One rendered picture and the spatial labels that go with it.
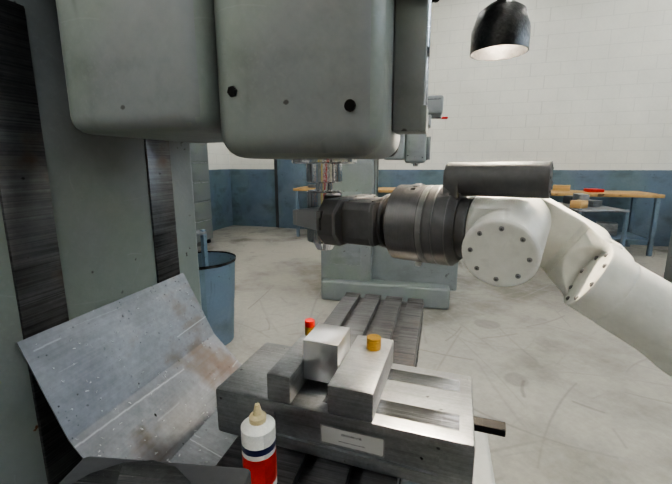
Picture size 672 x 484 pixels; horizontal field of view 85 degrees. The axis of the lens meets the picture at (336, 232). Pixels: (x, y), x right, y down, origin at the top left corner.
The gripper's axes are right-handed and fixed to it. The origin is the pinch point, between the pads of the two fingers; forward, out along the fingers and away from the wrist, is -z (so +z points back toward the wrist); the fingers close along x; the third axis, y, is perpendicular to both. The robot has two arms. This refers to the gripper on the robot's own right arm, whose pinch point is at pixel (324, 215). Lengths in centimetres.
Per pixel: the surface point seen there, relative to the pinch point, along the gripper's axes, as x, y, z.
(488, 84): -644, -139, -117
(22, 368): 26.1, 19.2, -30.8
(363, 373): 0.8, 20.7, 6.5
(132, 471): 30.8, 11.7, 7.2
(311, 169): 2.3, -6.2, -0.2
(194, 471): 27.9, 13.0, 9.1
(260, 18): 10.6, -21.4, 0.0
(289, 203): -528, 66, -465
